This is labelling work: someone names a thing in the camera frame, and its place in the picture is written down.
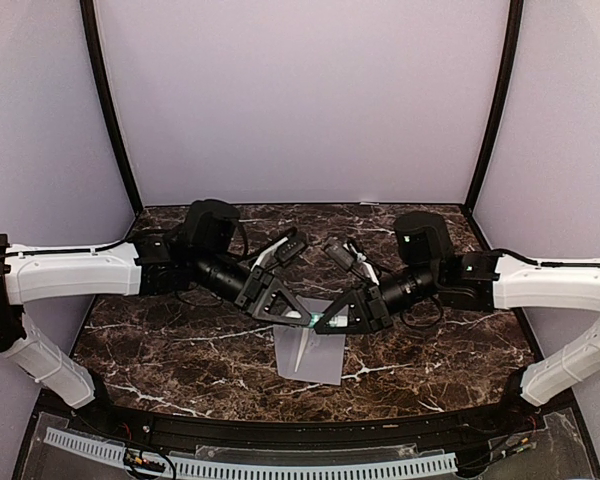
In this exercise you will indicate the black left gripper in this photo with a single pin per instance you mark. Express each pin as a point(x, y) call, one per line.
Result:
point(261, 287)

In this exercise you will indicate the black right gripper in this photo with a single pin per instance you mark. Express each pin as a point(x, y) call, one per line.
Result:
point(369, 311)

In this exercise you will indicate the clear glue stick cap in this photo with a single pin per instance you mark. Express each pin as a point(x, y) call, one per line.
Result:
point(293, 314)

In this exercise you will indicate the cream lined letter paper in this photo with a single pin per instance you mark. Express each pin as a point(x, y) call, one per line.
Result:
point(304, 338)

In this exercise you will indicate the grey paper envelope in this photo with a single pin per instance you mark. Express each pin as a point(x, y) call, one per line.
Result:
point(323, 359)

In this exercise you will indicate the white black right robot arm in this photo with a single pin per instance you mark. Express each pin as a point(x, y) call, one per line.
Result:
point(478, 281)

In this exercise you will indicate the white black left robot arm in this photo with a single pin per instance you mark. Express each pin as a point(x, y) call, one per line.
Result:
point(193, 253)

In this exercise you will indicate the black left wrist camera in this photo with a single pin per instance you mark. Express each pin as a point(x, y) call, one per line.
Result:
point(282, 251)

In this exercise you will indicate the black front frame rail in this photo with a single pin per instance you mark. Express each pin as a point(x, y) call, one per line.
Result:
point(464, 429)

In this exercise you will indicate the white slotted cable duct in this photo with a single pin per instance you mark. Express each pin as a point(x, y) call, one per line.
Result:
point(181, 466)

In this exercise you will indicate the black right corner post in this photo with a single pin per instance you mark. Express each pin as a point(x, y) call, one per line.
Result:
point(501, 89)

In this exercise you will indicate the black corner post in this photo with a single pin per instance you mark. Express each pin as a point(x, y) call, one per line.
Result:
point(108, 110)
point(501, 89)

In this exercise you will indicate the black left corner post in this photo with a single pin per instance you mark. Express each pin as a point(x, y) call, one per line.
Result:
point(108, 110)

